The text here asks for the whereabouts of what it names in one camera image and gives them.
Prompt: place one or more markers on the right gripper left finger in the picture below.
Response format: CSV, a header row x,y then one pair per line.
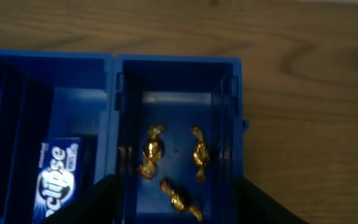
x,y
92,205

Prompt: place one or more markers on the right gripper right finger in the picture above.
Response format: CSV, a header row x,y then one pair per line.
x,y
259,208

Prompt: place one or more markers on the blue candy pack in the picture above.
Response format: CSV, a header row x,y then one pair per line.
x,y
57,180

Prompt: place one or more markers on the gold candy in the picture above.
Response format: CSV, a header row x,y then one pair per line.
x,y
179,200
151,151
200,154

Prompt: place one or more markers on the blue tray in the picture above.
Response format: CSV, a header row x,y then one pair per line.
x,y
176,109

